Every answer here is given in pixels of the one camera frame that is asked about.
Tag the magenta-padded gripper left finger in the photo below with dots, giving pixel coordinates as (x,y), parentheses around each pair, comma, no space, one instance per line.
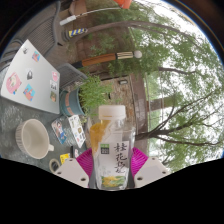
(71,171)

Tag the white ribbed mug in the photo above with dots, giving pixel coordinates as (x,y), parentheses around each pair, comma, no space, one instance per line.
(31,138)

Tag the white printed booklet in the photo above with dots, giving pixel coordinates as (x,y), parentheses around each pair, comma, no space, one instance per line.
(77,130)

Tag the orange lamp post with globe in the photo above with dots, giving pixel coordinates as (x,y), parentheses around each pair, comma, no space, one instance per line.
(100,60)

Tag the black wall lantern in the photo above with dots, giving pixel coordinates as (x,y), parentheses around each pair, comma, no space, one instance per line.
(122,81)

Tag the green plant in teal pot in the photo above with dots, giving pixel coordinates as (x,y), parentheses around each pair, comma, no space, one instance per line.
(90,95)

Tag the blue yellow striped bollard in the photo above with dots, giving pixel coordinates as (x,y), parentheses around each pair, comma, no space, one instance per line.
(77,32)

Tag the small blue sticker card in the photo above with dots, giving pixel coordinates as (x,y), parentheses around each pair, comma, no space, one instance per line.
(59,131)

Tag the silver laptop with stickers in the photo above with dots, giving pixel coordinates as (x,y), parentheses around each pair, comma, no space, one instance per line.
(30,76)

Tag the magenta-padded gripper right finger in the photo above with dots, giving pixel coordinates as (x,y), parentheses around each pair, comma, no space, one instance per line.
(150,170)

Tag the clear white-capped drink bottle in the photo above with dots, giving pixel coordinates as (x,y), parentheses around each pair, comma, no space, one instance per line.
(111,150)

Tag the stone fountain wall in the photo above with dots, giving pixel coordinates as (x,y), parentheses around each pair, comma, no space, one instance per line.
(126,96)

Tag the grey wicker chair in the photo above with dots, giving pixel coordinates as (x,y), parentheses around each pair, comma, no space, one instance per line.
(70,75)
(36,30)

